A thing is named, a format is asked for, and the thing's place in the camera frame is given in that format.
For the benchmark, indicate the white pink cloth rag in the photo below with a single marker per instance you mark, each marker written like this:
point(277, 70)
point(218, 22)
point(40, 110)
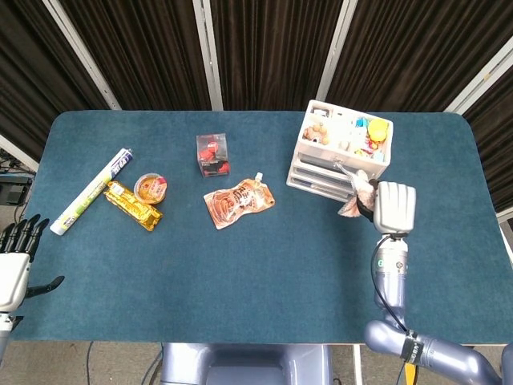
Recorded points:
point(349, 208)

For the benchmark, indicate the orange spouted drink pouch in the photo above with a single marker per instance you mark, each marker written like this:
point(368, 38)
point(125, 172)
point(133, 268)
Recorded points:
point(236, 202)

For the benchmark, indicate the dark pleated curtain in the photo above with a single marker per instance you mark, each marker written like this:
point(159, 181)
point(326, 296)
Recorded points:
point(140, 52)
point(495, 140)
point(409, 52)
point(272, 52)
point(40, 72)

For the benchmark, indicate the blue grey robot torso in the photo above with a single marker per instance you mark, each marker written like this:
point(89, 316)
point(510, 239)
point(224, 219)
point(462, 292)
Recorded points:
point(248, 361)

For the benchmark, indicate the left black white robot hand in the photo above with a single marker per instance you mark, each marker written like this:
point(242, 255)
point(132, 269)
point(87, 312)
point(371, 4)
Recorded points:
point(12, 276)

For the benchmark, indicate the clear box red toy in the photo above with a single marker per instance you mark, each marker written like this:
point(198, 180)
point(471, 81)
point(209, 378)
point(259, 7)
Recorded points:
point(212, 154)

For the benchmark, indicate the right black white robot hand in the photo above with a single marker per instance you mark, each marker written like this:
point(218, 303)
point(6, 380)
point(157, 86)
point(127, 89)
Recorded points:
point(394, 206)

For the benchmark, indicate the black floor device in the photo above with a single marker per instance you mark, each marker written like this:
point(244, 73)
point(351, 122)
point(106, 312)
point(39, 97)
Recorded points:
point(14, 190)

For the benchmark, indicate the white partition post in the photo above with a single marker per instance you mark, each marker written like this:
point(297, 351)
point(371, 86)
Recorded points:
point(82, 54)
point(336, 52)
point(208, 56)
point(18, 152)
point(481, 78)

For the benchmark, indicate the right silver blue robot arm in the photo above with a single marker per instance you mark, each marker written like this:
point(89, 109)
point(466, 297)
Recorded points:
point(393, 276)

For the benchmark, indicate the yellow ball toy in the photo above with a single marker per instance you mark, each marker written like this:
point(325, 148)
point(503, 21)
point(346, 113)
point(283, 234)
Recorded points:
point(378, 130)

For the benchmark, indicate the blue felt table cover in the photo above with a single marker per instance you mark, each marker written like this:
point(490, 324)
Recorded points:
point(240, 280)

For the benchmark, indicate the small blue toy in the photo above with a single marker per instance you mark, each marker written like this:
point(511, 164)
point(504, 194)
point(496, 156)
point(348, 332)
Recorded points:
point(362, 121)

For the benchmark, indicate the white cling film roll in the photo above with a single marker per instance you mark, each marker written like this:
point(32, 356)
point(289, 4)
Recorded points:
point(92, 190)

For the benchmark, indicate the orange jelly cup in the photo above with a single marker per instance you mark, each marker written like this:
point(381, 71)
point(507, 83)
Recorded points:
point(150, 188)

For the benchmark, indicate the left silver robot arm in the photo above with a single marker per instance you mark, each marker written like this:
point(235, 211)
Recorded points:
point(5, 333)

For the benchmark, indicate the small red yellow toy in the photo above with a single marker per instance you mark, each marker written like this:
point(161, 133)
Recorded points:
point(364, 152)

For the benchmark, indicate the gold foil snack package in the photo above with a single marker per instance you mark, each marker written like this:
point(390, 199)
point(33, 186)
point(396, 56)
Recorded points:
point(132, 206)

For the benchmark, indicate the white plastic drawer organizer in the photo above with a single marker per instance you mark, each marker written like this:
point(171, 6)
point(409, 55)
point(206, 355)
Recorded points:
point(320, 156)

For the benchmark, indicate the wooden bead figure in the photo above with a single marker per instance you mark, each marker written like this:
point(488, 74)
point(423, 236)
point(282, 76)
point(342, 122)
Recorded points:
point(316, 132)

